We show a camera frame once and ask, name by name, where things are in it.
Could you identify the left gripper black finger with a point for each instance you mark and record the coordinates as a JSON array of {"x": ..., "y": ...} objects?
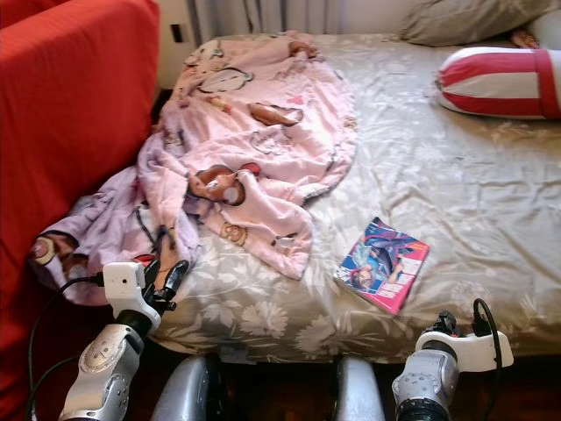
[
  {"x": 178, "y": 277},
  {"x": 153, "y": 270}
]

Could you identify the colourful comic magazine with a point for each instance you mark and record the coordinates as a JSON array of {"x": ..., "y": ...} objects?
[{"x": 381, "y": 263}]

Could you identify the pink cartoon print blanket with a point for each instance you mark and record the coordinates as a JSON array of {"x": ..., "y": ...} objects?
[{"x": 254, "y": 132}]

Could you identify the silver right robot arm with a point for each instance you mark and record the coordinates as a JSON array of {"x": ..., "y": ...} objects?
[{"x": 425, "y": 390}]

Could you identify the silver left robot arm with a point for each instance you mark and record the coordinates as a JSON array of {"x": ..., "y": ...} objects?
[{"x": 105, "y": 368}]

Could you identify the silver left robot leg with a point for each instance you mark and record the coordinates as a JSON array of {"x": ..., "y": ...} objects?
[{"x": 188, "y": 395}]

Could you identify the silver robot leg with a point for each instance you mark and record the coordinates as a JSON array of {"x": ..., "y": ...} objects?
[
  {"x": 188, "y": 395},
  {"x": 355, "y": 395}
]

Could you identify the silver right robot leg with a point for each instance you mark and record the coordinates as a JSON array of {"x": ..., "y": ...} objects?
[{"x": 355, "y": 395}]

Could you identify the grey floral bed sheet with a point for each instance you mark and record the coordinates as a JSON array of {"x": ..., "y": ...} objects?
[{"x": 447, "y": 175}]

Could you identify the red covered folded mattress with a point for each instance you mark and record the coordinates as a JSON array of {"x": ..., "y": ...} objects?
[{"x": 70, "y": 132}]

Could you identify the red white blue star bolster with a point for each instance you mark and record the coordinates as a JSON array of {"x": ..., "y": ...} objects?
[{"x": 500, "y": 83}]

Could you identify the grey pleated curtain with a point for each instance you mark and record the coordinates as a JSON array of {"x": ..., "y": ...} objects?
[{"x": 272, "y": 16}]

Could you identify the small brown plush toy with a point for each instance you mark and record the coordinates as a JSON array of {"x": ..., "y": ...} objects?
[{"x": 524, "y": 39}]

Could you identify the taupe pillow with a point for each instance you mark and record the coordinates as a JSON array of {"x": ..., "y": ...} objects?
[{"x": 465, "y": 22}]

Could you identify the plain light grey pillow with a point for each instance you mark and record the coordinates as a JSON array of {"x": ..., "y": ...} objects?
[{"x": 550, "y": 31}]

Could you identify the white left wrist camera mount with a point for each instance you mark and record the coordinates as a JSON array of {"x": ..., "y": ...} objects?
[{"x": 121, "y": 282}]

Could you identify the black wall socket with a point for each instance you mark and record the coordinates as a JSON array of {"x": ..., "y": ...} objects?
[{"x": 178, "y": 33}]

